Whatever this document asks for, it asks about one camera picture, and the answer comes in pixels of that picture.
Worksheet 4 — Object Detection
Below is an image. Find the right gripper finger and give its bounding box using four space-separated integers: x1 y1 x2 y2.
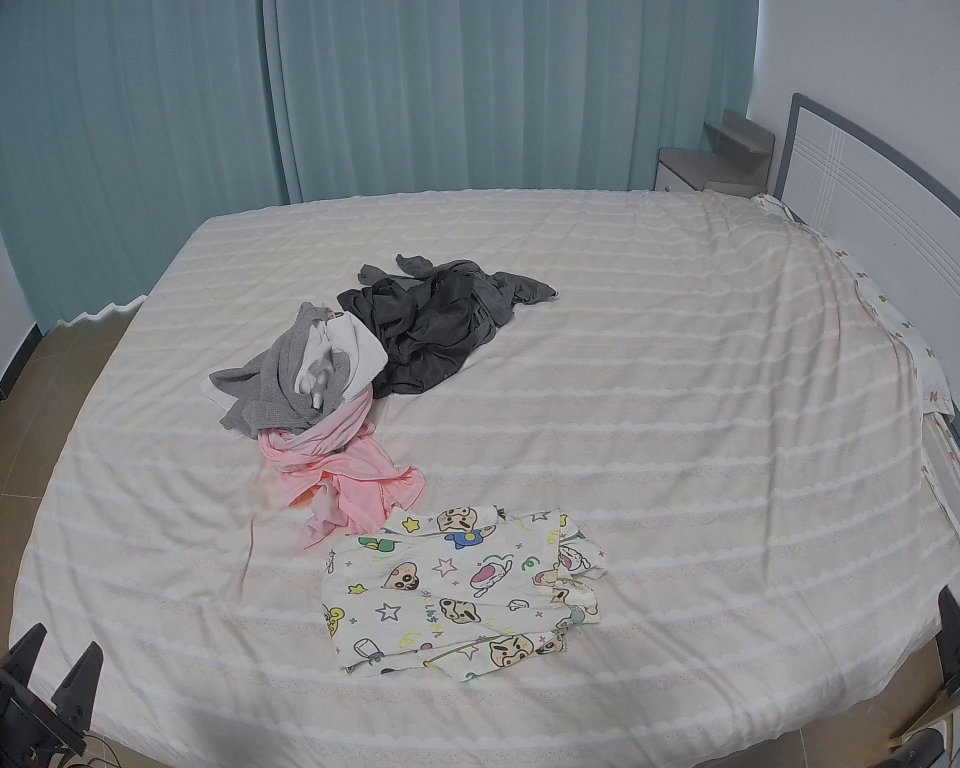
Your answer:
938 585 960 699

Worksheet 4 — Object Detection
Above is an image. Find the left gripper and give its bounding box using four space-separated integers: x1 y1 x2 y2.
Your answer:
0 622 105 759

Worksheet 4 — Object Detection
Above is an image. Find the white printed pyjama top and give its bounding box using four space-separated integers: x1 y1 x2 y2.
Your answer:
321 504 607 682

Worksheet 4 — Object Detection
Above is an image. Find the pink garment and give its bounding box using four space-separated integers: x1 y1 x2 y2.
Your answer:
257 390 425 552

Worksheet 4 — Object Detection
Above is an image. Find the bed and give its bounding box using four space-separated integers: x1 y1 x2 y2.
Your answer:
0 93 960 751

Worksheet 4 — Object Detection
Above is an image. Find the grey and white garment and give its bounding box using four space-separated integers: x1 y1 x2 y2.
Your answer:
201 301 390 442

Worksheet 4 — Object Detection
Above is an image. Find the black garment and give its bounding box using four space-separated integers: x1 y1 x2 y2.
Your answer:
337 273 500 400

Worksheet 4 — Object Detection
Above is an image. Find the blue-green curtain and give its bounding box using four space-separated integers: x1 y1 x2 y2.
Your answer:
0 0 294 335
262 0 762 207

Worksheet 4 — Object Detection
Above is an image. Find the grey bedside table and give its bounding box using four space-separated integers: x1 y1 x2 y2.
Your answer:
656 108 777 198

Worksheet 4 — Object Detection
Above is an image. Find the dark grey garment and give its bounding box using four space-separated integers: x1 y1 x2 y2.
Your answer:
358 253 561 331

